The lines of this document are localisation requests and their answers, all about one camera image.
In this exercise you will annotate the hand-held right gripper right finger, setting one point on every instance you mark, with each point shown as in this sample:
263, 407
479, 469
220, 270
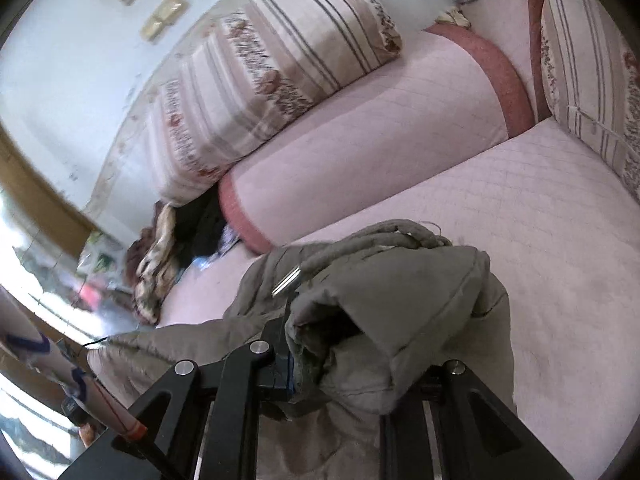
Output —
465, 400

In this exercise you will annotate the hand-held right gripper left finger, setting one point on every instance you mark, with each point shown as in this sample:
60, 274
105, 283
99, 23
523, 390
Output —
270, 360

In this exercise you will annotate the olive green hooded jacket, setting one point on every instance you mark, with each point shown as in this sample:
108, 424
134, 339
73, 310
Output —
400, 300

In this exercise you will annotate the blue plastic bag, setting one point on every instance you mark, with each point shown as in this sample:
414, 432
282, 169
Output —
222, 252

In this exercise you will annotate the black garment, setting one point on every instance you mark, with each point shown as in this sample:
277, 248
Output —
200, 235

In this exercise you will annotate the brown and beige blanket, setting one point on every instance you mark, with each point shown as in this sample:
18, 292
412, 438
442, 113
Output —
155, 270

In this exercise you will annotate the pink quilted bed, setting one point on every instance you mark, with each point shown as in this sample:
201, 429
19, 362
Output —
550, 260

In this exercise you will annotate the printed plastic bag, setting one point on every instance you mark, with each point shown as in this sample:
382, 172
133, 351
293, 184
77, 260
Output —
100, 260

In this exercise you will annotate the white patterned tapered tube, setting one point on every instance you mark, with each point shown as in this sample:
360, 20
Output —
45, 355

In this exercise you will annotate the pink bolster cushion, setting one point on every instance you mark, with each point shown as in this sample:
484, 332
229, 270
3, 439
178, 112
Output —
375, 125

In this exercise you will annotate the wooden glass-panel door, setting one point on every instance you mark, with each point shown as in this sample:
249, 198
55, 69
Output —
30, 170

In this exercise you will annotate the striped floral pillow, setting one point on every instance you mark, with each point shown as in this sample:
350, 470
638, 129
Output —
595, 70

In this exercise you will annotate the beige wall switch plate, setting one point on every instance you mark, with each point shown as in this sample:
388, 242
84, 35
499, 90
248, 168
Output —
172, 7
152, 27

